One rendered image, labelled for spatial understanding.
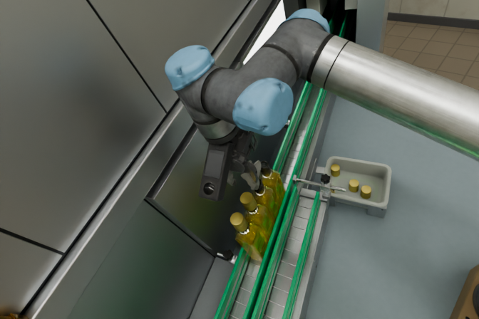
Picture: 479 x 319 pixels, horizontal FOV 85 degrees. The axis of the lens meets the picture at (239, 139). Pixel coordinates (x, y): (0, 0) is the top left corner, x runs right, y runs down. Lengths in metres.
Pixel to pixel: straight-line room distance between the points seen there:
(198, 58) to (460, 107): 0.33
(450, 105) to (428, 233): 0.75
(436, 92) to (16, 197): 0.56
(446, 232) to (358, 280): 0.33
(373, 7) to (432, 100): 1.06
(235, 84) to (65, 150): 0.29
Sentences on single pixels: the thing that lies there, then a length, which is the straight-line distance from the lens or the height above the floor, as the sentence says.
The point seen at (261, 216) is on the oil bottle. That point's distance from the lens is 0.74.
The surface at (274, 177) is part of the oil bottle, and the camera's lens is 0.78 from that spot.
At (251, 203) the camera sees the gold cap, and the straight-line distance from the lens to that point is 0.68.
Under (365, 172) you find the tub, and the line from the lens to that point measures 1.14.
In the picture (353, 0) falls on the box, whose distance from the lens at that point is 1.52.
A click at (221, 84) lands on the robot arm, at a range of 0.36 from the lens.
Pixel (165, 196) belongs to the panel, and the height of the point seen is 1.30.
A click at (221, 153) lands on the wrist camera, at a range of 0.50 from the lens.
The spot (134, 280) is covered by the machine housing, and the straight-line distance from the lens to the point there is 0.69.
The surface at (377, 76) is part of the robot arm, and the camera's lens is 0.39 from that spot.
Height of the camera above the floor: 1.75
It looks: 47 degrees down
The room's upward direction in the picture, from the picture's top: 25 degrees counter-clockwise
